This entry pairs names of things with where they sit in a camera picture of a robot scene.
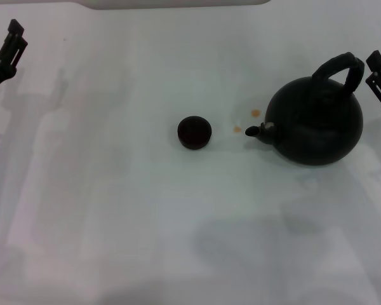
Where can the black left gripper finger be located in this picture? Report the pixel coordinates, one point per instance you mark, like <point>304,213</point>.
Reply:
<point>14,47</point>

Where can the black round teapot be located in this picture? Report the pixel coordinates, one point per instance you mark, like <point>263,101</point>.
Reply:
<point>314,136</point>

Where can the small dark teacup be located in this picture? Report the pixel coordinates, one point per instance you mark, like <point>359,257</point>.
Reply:
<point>194,132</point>

